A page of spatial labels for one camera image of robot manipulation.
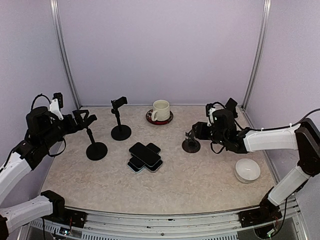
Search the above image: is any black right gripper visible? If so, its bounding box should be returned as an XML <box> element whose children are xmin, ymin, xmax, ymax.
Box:
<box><xmin>192</xmin><ymin>121</ymin><xmax>228</xmax><ymax>146</ymax></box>

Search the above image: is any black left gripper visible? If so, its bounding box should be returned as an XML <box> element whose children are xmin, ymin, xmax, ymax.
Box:
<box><xmin>40</xmin><ymin>109</ymin><xmax>88</xmax><ymax>149</ymax></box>

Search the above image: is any black folding phone stand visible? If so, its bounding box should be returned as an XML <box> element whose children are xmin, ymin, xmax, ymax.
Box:
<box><xmin>225</xmin><ymin>97</ymin><xmax>238</xmax><ymax>119</ymax></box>

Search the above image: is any black plate phone stand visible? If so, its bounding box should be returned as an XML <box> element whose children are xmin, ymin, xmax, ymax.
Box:
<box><xmin>181</xmin><ymin>129</ymin><xmax>201</xmax><ymax>154</ymax></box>

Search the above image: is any tall black clamp phone stand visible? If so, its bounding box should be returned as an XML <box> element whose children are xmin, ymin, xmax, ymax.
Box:
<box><xmin>111</xmin><ymin>96</ymin><xmax>132</xmax><ymax>141</ymax></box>

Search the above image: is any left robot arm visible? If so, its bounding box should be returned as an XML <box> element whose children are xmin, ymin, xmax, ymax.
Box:
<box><xmin>0</xmin><ymin>106</ymin><xmax>97</xmax><ymax>240</ymax></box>

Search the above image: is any short black phone stand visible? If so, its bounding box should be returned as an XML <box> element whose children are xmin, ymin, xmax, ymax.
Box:
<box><xmin>86</xmin><ymin>128</ymin><xmax>108</xmax><ymax>161</ymax></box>

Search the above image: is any light blue bottom phone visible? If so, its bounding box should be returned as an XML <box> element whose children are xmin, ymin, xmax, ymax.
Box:
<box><xmin>127</xmin><ymin>161</ymin><xmax>145</xmax><ymax>173</ymax></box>

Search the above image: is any black phone crossing stack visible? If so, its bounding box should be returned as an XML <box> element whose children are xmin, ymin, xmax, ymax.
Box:
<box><xmin>146</xmin><ymin>142</ymin><xmax>161</xmax><ymax>154</ymax></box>

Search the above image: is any white bowl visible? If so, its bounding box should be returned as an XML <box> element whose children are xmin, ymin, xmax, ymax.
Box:
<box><xmin>234</xmin><ymin>158</ymin><xmax>261</xmax><ymax>184</ymax></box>

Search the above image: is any white ceramic mug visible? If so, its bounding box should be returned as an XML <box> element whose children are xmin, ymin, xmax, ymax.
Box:
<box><xmin>151</xmin><ymin>99</ymin><xmax>170</xmax><ymax>122</ymax></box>

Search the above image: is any red round coaster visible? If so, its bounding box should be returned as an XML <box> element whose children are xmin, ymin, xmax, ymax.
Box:
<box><xmin>145</xmin><ymin>109</ymin><xmax>174</xmax><ymax>125</ymax></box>

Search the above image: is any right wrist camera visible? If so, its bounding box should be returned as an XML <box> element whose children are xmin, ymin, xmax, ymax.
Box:
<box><xmin>205</xmin><ymin>103</ymin><xmax>217</xmax><ymax>127</ymax></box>

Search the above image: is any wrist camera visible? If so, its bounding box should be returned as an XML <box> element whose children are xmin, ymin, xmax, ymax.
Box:
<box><xmin>205</xmin><ymin>103</ymin><xmax>217</xmax><ymax>127</ymax></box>
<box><xmin>49</xmin><ymin>92</ymin><xmax>64</xmax><ymax>120</ymax></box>

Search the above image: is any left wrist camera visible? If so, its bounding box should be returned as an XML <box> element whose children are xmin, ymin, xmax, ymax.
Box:
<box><xmin>49</xmin><ymin>92</ymin><xmax>64</xmax><ymax>120</ymax></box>

